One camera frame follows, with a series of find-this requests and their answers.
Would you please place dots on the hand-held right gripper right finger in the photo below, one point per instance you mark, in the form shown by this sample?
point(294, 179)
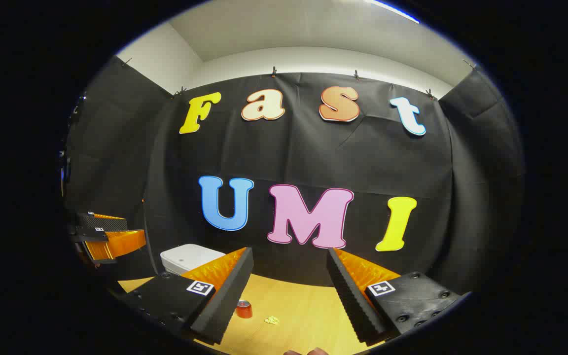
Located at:
point(350, 301)

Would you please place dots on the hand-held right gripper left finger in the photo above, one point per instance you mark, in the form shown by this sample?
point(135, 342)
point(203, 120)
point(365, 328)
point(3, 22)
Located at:
point(230, 296)

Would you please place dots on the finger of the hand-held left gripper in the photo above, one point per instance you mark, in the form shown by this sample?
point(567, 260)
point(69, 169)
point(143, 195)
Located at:
point(126, 242)
point(109, 224)

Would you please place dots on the red pop can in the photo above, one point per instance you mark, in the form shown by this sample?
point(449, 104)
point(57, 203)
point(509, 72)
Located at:
point(244, 309)

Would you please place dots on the yellow paper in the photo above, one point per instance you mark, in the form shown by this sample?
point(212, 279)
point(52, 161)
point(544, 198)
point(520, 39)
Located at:
point(271, 320)

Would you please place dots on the white desktop garbage bin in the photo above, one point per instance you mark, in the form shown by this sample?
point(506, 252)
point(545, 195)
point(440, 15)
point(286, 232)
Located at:
point(185, 257)

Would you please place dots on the wooden desktop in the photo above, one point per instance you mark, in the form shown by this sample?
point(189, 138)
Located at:
point(303, 315)

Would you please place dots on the black backdrop cloth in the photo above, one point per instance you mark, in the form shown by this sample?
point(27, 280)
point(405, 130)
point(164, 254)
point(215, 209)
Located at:
point(303, 148)

